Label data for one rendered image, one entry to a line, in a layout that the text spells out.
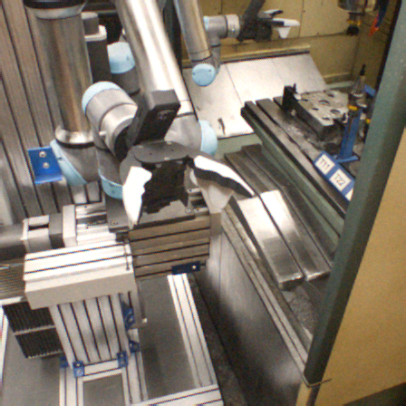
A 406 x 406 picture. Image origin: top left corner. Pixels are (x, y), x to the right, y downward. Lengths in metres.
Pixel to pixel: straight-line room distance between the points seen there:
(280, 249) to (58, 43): 1.12
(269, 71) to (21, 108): 1.98
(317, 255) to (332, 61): 1.86
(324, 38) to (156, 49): 2.41
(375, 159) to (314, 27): 2.38
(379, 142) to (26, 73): 0.81
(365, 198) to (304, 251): 0.92
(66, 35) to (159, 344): 1.44
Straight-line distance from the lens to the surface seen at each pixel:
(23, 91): 1.17
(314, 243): 1.72
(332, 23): 3.15
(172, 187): 0.58
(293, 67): 2.99
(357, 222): 0.83
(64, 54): 0.92
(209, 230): 1.23
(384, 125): 0.72
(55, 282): 1.14
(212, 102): 2.64
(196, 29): 1.42
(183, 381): 1.92
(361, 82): 1.65
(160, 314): 2.11
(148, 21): 0.85
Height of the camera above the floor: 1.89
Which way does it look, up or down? 39 degrees down
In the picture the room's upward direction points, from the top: straight up
